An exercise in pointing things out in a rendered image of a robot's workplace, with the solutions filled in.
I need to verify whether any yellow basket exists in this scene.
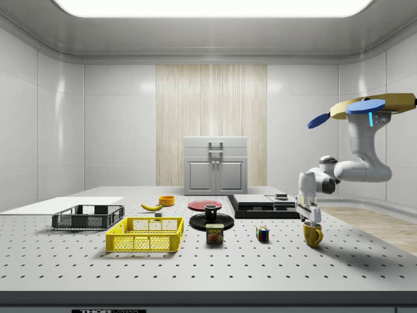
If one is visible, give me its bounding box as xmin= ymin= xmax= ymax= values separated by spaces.
xmin=105 ymin=216 xmax=185 ymax=254

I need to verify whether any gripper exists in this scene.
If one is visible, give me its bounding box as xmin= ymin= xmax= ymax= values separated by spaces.
xmin=295 ymin=201 xmax=323 ymax=226

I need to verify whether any red plate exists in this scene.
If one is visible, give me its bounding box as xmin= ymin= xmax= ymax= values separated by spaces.
xmin=188 ymin=200 xmax=223 ymax=212

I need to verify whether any black stove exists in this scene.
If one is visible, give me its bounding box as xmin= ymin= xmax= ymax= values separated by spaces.
xmin=227 ymin=193 xmax=301 ymax=219

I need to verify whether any dark grey basket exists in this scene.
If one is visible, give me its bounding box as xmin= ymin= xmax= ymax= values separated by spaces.
xmin=51 ymin=204 xmax=126 ymax=231

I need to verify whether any black mug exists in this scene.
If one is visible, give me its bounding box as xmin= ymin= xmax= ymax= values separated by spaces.
xmin=204 ymin=204 xmax=218 ymax=224

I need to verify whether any white cabinet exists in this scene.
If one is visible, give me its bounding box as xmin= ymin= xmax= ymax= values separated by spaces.
xmin=183 ymin=136 xmax=248 ymax=196

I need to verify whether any black plate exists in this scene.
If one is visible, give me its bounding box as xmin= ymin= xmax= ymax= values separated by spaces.
xmin=188 ymin=213 xmax=235 ymax=231

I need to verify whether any flat-sided can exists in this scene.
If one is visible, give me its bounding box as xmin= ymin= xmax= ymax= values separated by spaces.
xmin=205 ymin=223 xmax=225 ymax=245

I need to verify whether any yellow mug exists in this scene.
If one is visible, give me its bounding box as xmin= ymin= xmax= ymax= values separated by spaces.
xmin=302 ymin=221 xmax=324 ymax=249

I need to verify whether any white board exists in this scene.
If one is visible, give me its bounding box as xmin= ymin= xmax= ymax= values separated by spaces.
xmin=0 ymin=196 xmax=125 ymax=215

